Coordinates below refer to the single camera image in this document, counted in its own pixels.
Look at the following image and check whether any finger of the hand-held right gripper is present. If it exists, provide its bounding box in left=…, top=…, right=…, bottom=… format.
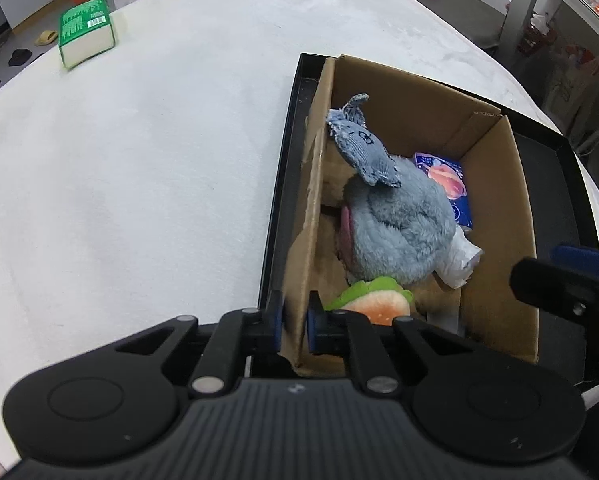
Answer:
left=552, top=244, right=599, bottom=285
left=510, top=257, right=599, bottom=321

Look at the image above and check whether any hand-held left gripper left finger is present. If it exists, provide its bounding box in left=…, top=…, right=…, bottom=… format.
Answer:
left=114, top=290, right=285, bottom=398

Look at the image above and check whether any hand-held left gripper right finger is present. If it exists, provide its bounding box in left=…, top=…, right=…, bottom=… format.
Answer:
left=306, top=290, right=476, bottom=397

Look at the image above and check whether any brown cardboard box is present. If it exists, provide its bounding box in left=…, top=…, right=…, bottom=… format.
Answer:
left=283, top=54, right=540, bottom=378

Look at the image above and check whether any burger plush toy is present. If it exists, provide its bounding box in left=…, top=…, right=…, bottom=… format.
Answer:
left=324, top=276, right=415, bottom=326

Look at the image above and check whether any black shallow tray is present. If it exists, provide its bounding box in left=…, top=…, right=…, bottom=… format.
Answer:
left=256, top=52, right=599, bottom=391

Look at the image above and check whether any grey-blue fluffy plush toy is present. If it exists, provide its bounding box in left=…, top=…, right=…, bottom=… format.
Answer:
left=337, top=157, right=457, bottom=286

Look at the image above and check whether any blue snack packet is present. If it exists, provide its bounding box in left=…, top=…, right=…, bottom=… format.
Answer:
left=413, top=152, right=475, bottom=231

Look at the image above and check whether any white crumpled paper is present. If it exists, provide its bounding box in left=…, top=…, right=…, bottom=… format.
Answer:
left=432, top=225, right=483, bottom=289

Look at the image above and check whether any cream tote bag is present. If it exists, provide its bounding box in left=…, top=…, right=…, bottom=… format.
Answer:
left=542, top=45, right=599, bottom=131

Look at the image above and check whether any red basket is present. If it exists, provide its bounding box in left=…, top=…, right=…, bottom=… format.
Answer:
left=517, top=22, right=557, bottom=56

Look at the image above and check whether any dark grey low platform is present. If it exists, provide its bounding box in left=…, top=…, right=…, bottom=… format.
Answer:
left=349, top=0, right=510, bottom=51

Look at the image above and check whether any green tissue pack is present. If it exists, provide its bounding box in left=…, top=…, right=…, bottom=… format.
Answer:
left=59, top=0, right=116, bottom=70

